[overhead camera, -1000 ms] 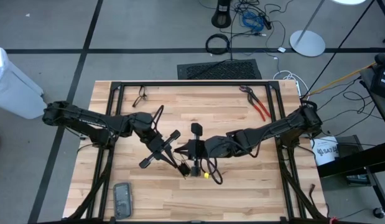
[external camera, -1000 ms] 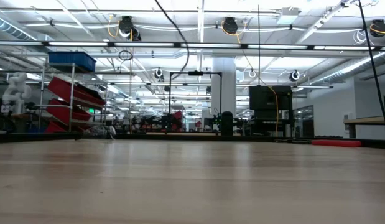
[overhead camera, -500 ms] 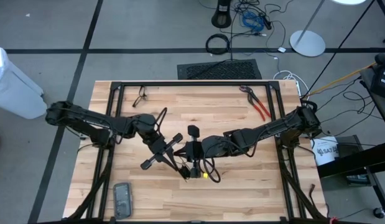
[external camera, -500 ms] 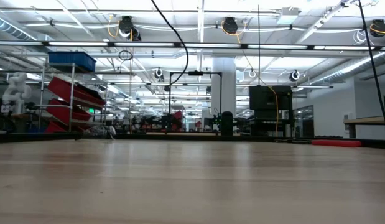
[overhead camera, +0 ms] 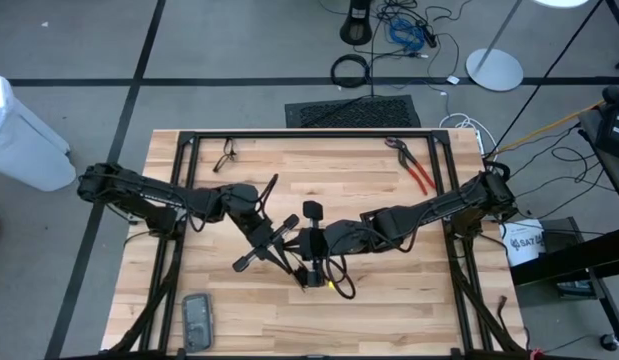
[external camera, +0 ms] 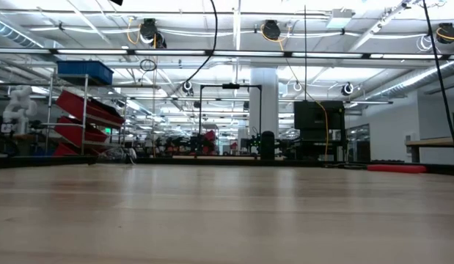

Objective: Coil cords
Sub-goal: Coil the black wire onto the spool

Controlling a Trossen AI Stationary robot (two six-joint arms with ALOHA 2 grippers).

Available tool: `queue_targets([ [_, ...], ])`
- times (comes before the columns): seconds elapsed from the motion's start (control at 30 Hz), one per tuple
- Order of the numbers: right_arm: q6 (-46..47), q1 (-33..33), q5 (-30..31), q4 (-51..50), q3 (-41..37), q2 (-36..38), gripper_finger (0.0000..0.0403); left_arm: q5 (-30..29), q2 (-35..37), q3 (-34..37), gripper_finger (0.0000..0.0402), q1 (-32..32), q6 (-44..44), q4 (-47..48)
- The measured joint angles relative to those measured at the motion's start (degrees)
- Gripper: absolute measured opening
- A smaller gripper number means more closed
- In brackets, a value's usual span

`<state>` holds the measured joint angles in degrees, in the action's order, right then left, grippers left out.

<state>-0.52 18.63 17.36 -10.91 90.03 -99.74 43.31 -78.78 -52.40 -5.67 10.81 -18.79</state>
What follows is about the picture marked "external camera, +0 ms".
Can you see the black background robot arm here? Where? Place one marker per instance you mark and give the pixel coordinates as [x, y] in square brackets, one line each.
[254, 141]
[197, 143]

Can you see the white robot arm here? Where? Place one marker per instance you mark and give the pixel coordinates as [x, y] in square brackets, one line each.
[19, 106]

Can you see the long ceiling light strip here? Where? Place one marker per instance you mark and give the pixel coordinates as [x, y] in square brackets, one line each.
[94, 51]

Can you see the blue storage bin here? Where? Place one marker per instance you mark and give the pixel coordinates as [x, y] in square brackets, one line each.
[85, 71]

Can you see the red storage bin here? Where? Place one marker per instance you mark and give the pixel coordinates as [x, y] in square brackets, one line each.
[63, 150]
[70, 102]
[72, 130]

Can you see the green exit sign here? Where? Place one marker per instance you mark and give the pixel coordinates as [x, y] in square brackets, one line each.
[108, 130]

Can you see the white building column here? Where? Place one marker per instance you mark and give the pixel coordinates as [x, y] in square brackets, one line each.
[263, 102]

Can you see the black background machine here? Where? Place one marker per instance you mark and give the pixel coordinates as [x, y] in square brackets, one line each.
[3, 144]

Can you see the black cylindrical stand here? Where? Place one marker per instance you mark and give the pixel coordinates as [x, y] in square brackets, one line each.
[267, 144]

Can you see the black monitor cabinet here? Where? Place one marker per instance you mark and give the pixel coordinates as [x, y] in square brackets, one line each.
[316, 115]

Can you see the thin black slanted pole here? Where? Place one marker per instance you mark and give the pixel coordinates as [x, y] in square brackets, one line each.
[440, 73]

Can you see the wooden top desk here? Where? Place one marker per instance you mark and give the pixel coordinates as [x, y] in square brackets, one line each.
[432, 142]

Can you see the silver ventilation duct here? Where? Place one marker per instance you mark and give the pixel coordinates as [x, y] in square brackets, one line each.
[14, 33]

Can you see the black background station frame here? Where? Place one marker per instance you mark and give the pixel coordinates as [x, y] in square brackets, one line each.
[230, 86]

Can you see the black aluminium table frame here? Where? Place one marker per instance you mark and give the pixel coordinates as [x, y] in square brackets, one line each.
[47, 161]

